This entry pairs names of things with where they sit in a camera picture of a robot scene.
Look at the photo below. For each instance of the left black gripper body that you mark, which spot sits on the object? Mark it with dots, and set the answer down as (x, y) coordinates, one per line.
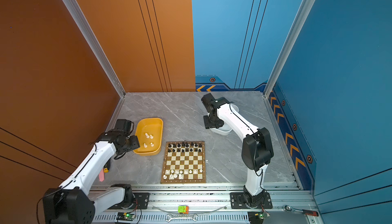
(132, 144)

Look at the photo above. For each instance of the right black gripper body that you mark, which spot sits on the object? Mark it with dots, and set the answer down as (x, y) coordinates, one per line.
(212, 122)

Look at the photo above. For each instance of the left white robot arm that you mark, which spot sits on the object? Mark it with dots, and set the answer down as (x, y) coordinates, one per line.
(71, 203)

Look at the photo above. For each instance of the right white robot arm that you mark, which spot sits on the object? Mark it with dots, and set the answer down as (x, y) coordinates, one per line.
(257, 149)

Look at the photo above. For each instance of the wooden chess board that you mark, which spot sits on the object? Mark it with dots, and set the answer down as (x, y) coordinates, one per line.
(184, 162)

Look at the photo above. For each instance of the left circuit board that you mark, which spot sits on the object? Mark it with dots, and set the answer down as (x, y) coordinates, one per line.
(125, 217)

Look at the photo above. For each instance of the circuit board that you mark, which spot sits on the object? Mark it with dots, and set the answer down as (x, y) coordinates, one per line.
(257, 217)
(125, 217)

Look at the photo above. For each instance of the right circuit board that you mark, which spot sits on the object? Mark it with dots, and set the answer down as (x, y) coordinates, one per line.
(257, 217)

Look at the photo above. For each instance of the white plastic tray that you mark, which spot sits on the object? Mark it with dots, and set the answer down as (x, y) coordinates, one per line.
(228, 126)

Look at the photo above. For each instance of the yellow plastic tray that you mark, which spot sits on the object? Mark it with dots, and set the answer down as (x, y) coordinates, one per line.
(149, 132)

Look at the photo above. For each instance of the pink eraser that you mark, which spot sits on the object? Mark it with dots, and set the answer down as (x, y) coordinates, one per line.
(101, 176)

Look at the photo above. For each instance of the green orange small block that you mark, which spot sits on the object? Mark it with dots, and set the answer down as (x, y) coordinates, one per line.
(183, 209)

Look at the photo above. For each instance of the silver wrench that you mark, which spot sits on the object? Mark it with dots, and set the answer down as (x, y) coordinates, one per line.
(187, 217)

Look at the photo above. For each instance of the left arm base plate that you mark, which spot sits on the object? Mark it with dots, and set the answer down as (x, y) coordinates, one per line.
(139, 201)

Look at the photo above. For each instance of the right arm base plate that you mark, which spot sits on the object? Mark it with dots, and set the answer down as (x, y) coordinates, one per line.
(243, 200)

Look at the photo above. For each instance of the red handled ratchet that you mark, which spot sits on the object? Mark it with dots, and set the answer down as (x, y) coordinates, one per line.
(288, 208)

